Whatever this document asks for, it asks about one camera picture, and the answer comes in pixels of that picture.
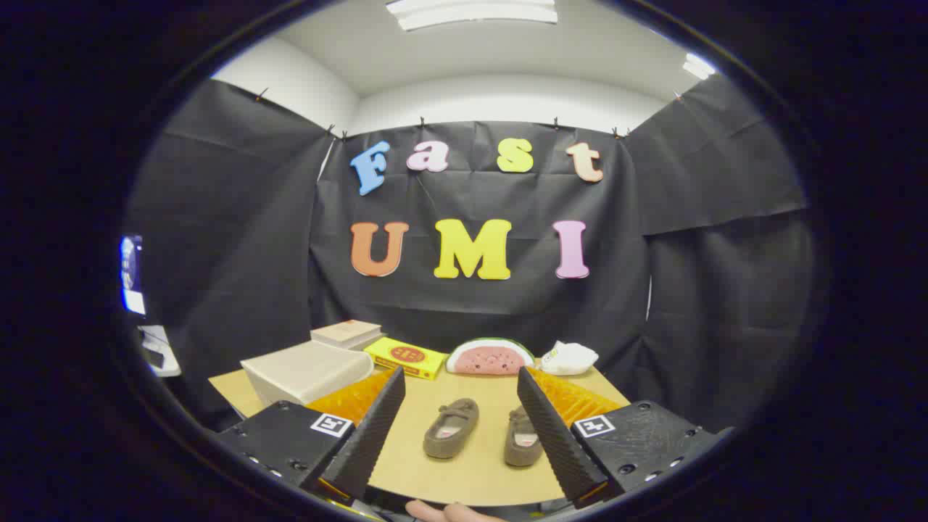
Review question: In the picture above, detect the long ceiling light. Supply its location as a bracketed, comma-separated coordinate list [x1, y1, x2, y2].
[385, 0, 559, 32]

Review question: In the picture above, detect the yellow book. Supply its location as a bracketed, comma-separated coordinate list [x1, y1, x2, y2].
[363, 337, 449, 381]

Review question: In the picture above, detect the white device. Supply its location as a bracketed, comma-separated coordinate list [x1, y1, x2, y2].
[138, 325, 182, 378]

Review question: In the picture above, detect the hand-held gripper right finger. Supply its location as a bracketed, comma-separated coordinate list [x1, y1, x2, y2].
[516, 366, 734, 510]

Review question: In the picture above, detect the cream storage box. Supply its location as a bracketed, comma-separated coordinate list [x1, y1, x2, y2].
[241, 340, 375, 407]

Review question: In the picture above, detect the small ceiling light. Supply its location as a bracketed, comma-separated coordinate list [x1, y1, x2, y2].
[681, 52, 718, 81]

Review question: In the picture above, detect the brown fuzzy shoe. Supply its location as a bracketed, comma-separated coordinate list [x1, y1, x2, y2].
[505, 405, 546, 468]
[423, 398, 480, 460]

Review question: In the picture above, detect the blue wall poster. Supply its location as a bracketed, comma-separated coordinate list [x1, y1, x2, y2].
[120, 235, 146, 316]

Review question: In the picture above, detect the beige book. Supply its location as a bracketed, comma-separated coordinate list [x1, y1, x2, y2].
[310, 320, 383, 347]

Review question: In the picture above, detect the white plush toy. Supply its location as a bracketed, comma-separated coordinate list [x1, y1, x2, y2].
[538, 341, 600, 376]

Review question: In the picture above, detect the watermelon slice plush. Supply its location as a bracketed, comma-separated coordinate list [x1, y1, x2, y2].
[445, 338, 536, 376]

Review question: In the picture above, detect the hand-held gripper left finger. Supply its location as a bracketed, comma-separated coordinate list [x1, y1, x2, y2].
[216, 366, 407, 505]

